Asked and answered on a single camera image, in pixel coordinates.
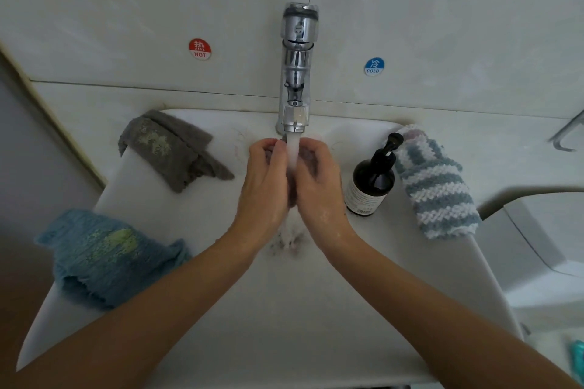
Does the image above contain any red round sticker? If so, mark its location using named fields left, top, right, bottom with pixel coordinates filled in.
left=188, top=38, right=214, bottom=61

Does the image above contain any white ceramic sink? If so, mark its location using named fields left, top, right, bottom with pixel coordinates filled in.
left=16, top=109, right=526, bottom=389

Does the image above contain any chrome faucet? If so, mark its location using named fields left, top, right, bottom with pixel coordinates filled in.
left=276, top=3, right=321, bottom=136

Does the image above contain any person's left forearm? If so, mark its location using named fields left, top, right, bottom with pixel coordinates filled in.
left=0, top=233, right=261, bottom=389

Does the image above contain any person's right hand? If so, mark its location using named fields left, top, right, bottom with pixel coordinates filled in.
left=294, top=137, right=359, bottom=250

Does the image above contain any blue round sticker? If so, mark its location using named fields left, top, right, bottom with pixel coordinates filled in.
left=363, top=57, right=386, bottom=77

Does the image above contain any teal tube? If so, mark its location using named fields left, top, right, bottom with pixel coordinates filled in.
left=570, top=340, right=584, bottom=380

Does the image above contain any pink white striped cloth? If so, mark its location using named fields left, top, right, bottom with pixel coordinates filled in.
left=395, top=124, right=428, bottom=141

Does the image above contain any person's right forearm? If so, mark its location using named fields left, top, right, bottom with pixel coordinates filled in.
left=327, top=229, right=580, bottom=389

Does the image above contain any brown cloth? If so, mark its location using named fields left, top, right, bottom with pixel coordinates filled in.
left=265, top=142, right=321, bottom=207

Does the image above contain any metal wall shelf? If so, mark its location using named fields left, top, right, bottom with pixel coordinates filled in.
left=550, top=109, right=584, bottom=152

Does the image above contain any white toilet lid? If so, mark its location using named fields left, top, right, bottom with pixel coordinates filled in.
left=534, top=328, right=584, bottom=389

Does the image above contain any black pump soap bottle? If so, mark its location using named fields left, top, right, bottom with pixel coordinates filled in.
left=346, top=133, right=405, bottom=218

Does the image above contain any white toilet tank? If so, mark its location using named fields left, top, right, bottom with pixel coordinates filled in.
left=476, top=191, right=584, bottom=331

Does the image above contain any metal sink drain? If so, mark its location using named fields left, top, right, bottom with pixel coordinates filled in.
left=269, top=227, right=310, bottom=256

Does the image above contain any blue stained cloth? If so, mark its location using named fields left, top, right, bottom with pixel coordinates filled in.
left=35, top=210, right=193, bottom=311

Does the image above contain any person's left hand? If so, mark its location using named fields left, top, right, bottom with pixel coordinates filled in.
left=228, top=138, right=291, bottom=253

